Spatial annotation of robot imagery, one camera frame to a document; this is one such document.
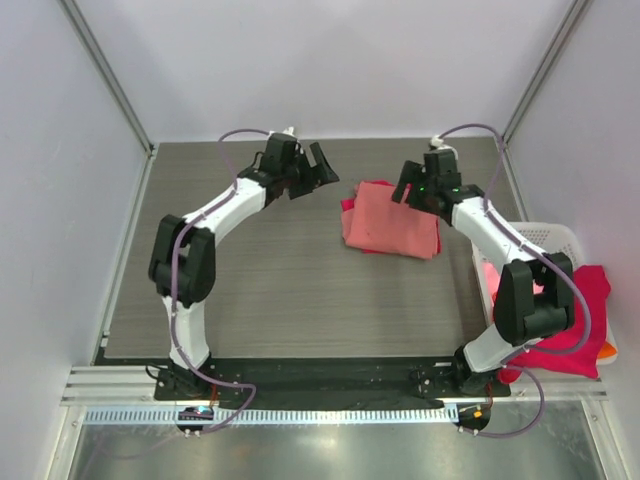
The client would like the light pink shirt in basket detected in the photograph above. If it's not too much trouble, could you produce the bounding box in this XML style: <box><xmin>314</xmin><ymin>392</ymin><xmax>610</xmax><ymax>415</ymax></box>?
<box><xmin>482</xmin><ymin>262</ymin><xmax>546</xmax><ymax>301</ymax></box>

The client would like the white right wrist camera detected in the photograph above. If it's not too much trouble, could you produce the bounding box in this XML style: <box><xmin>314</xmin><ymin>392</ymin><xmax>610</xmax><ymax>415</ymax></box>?
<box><xmin>429</xmin><ymin>136</ymin><xmax>458</xmax><ymax>157</ymax></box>

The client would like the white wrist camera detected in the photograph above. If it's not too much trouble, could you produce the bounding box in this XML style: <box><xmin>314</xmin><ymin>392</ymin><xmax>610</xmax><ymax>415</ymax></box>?
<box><xmin>269</xmin><ymin>126</ymin><xmax>296</xmax><ymax>139</ymax></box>
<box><xmin>429</xmin><ymin>136</ymin><xmax>458</xmax><ymax>157</ymax></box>

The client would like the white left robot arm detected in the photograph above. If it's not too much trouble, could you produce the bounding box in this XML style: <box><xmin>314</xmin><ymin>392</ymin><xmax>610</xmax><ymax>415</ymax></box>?
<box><xmin>148</xmin><ymin>129</ymin><xmax>339</xmax><ymax>400</ymax></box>

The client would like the salmon pink t-shirt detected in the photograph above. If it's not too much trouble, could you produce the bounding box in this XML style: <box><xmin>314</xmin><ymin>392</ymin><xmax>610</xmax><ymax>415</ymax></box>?
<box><xmin>340</xmin><ymin>180</ymin><xmax>442</xmax><ymax>261</ymax></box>

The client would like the right aluminium frame post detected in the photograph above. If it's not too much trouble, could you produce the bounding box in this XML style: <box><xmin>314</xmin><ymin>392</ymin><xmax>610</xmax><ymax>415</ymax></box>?
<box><xmin>502</xmin><ymin>0</ymin><xmax>592</xmax><ymax>144</ymax></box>

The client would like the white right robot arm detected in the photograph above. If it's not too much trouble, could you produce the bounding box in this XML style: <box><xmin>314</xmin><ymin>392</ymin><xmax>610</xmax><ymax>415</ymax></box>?
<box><xmin>391</xmin><ymin>148</ymin><xmax>578</xmax><ymax>396</ymax></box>

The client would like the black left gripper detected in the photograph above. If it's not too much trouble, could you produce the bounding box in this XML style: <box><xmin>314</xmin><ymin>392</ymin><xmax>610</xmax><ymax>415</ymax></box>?
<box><xmin>282</xmin><ymin>144</ymin><xmax>338</xmax><ymax>200</ymax></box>

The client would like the aluminium frame post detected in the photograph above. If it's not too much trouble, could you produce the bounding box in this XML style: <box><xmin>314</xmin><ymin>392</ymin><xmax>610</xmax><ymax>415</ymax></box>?
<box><xmin>58</xmin><ymin>0</ymin><xmax>154</xmax><ymax>158</ymax></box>
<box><xmin>502</xmin><ymin>0</ymin><xmax>592</xmax><ymax>144</ymax></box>

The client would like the orange shirt in basket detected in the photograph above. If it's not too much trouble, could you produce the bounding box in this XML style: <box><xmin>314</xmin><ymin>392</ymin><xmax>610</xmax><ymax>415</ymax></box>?
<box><xmin>597</xmin><ymin>341</ymin><xmax>618</xmax><ymax>364</ymax></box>

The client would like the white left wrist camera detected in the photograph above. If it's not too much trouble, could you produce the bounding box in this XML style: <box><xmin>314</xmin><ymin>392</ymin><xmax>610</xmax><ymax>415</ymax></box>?
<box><xmin>269</xmin><ymin>126</ymin><xmax>296</xmax><ymax>139</ymax></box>

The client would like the white plastic laundry basket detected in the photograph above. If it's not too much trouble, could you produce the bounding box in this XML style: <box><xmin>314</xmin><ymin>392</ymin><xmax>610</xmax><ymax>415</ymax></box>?
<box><xmin>472</xmin><ymin>222</ymin><xmax>620</xmax><ymax>369</ymax></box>

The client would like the white slotted cable duct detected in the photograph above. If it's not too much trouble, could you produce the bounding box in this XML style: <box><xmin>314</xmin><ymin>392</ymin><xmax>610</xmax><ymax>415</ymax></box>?
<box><xmin>84</xmin><ymin>404</ymin><xmax>458</xmax><ymax>426</ymax></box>

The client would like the crimson shirt over basket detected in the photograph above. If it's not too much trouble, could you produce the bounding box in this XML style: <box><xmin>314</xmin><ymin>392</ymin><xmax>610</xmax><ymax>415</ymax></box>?
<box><xmin>492</xmin><ymin>265</ymin><xmax>612</xmax><ymax>386</ymax></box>

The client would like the left aluminium frame post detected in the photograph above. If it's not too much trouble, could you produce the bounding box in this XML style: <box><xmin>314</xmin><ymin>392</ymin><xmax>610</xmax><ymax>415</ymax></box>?
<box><xmin>58</xmin><ymin>0</ymin><xmax>154</xmax><ymax>158</ymax></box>

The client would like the folded magenta t-shirt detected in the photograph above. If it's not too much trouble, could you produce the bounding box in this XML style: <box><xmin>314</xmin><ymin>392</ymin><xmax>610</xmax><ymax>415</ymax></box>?
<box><xmin>340</xmin><ymin>179</ymin><xmax>445</xmax><ymax>257</ymax></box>

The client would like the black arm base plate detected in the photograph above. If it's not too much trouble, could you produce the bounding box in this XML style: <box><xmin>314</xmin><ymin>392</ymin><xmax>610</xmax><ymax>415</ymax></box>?
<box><xmin>146</xmin><ymin>357</ymin><xmax>511</xmax><ymax>429</ymax></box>

